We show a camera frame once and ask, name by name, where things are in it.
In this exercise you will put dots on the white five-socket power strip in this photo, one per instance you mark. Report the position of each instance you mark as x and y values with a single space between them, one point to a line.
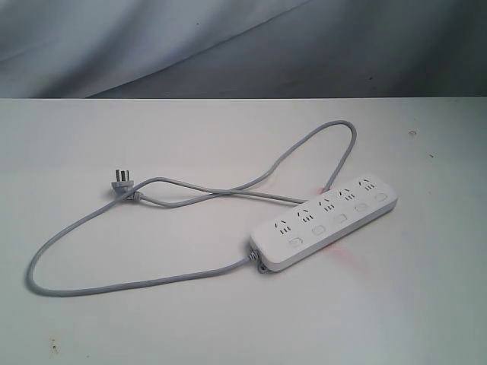
320 221

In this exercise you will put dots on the grey three-pin plug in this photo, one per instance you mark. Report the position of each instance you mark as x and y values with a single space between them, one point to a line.
124 187

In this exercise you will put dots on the grey-blue backdrop cloth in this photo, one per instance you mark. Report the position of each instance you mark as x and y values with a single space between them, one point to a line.
242 49

